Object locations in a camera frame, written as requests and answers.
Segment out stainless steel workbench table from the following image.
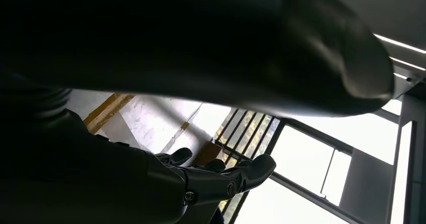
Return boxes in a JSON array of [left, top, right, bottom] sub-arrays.
[[65, 89, 234, 167]]

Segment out ceiling light strip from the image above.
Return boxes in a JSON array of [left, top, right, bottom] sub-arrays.
[[389, 56, 426, 72], [372, 33, 426, 55]]

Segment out dark window frame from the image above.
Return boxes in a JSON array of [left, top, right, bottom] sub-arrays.
[[212, 94, 426, 224]]

